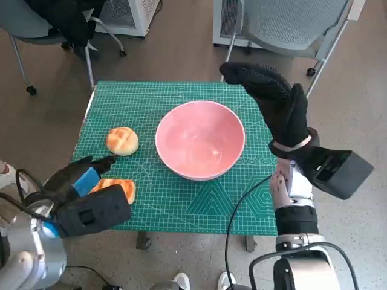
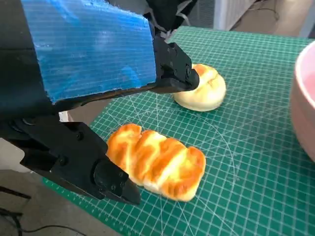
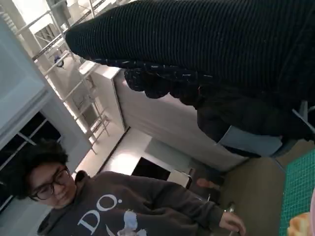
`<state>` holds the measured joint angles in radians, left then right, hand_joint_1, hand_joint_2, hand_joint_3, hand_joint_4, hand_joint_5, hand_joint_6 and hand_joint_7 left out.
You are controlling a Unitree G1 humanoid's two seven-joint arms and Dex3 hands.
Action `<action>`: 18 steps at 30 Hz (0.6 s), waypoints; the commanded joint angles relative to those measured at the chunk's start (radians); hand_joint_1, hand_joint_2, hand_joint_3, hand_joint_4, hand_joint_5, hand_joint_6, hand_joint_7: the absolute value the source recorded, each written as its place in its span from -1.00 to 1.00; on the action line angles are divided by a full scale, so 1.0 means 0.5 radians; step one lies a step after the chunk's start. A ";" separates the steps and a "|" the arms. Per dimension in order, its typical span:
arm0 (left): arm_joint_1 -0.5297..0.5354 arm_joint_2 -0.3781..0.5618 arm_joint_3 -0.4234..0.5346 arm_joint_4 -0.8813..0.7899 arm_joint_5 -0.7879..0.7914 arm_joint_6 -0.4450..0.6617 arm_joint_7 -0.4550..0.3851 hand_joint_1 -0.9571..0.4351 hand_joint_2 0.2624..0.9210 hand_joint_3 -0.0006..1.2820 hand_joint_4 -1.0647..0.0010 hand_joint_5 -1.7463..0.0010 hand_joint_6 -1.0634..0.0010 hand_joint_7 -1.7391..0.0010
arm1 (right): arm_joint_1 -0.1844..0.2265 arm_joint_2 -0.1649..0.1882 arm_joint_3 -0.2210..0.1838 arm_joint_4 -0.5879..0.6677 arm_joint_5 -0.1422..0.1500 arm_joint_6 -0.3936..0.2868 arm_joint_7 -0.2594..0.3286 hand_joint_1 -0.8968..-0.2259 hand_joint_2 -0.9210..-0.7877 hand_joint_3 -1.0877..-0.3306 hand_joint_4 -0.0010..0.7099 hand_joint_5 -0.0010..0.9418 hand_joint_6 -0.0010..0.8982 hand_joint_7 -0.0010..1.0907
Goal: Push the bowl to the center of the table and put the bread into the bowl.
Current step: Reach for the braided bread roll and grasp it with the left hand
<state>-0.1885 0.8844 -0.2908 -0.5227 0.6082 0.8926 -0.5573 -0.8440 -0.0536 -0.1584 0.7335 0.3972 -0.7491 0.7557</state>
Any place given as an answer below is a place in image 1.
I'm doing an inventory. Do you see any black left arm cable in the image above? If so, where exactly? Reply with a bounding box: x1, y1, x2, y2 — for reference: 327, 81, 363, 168
15, 168, 45, 200
0, 192, 58, 224

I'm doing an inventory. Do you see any white cabinet with mesh panel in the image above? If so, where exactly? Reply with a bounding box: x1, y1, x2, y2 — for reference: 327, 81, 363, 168
96, 0, 163, 39
213, 0, 264, 48

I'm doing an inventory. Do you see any black jacket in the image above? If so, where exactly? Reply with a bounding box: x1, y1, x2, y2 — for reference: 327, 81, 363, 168
27, 0, 106, 48

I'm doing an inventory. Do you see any dark table leg bracket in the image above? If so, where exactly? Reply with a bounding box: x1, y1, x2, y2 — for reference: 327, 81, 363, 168
135, 231, 152, 250
244, 235, 258, 253

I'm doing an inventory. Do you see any pink bowl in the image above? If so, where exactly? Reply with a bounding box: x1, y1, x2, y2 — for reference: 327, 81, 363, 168
155, 101, 246, 181

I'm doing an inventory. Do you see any grey mesh chair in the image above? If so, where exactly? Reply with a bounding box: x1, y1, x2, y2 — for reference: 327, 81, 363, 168
220, 0, 368, 97

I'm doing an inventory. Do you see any teal seat chair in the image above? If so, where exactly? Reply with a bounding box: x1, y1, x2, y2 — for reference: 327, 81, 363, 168
0, 0, 128, 96

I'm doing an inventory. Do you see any green cutting mat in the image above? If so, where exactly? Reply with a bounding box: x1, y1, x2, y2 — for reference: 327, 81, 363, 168
71, 80, 279, 236

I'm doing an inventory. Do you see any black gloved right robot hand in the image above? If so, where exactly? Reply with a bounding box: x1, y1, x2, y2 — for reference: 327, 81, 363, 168
219, 62, 309, 149

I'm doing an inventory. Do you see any round toy bread bun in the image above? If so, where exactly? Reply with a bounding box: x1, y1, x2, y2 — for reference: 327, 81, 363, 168
105, 126, 140, 156

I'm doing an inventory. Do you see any black floor cable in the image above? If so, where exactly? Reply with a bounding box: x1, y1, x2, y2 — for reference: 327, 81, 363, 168
65, 265, 106, 286

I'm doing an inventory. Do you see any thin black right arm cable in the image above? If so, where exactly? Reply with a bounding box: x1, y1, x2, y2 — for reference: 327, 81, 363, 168
225, 175, 273, 290

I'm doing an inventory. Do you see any person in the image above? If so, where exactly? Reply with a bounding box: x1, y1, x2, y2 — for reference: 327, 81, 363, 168
0, 159, 19, 226

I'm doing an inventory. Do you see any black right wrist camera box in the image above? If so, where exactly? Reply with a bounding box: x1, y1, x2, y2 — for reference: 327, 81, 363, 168
302, 146, 374, 200

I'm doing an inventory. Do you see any white shoe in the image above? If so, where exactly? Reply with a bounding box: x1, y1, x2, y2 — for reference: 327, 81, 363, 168
218, 271, 236, 290
172, 272, 190, 290

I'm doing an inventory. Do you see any thick black looping cable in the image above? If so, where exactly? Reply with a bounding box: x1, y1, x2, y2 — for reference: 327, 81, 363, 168
248, 241, 362, 290

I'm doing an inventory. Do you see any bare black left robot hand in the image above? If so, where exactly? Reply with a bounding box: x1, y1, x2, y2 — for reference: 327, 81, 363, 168
42, 155, 117, 207

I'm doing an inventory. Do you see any rectangular orange toy bread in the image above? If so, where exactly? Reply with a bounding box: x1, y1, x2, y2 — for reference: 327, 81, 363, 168
89, 178, 136, 205

